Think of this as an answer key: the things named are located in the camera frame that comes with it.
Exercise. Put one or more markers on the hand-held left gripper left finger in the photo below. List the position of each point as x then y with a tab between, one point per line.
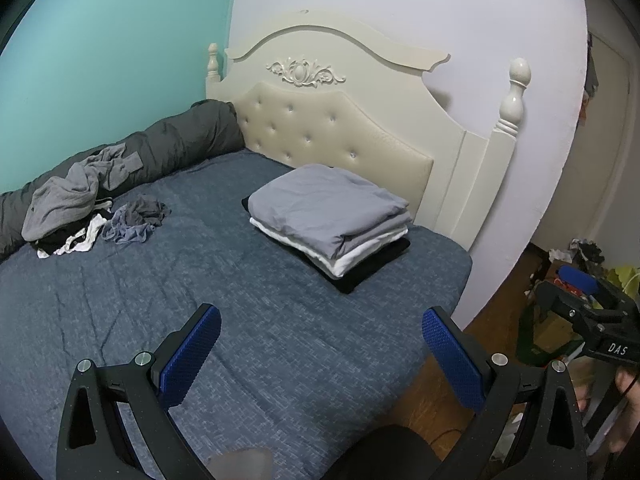
192	355

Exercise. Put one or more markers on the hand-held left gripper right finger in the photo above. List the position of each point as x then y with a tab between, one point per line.
452	357

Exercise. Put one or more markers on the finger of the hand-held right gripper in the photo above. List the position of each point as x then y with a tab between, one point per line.
562	300
577	278

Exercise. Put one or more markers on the light grey jacket black trim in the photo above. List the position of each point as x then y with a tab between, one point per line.
325	200

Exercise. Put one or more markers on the person's right forearm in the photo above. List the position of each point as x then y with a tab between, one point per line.
627	440

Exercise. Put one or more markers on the hanging clothes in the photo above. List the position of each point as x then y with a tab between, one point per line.
591	75

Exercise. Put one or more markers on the person's right hand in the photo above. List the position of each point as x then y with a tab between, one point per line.
631	385

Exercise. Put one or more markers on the white door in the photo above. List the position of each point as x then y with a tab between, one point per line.
600	185

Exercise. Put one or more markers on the person's leg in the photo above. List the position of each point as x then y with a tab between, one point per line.
385	455

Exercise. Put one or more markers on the black folded garment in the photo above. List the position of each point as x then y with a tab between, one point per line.
360	277

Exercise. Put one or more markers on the blue crumpled garment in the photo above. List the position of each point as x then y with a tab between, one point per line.
125	232

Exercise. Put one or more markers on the white folded garment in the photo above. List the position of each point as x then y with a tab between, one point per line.
350	260

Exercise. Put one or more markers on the dark grey crumpled garment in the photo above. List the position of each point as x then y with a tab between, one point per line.
147	210

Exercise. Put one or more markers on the black and white garment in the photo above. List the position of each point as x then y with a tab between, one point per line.
87	240

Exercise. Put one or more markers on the grey button shirt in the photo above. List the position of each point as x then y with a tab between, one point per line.
60	195

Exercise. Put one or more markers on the dark grey rolled duvet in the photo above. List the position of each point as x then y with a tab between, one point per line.
175	140

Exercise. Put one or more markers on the cream tufted headboard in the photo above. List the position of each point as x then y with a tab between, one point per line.
325	125

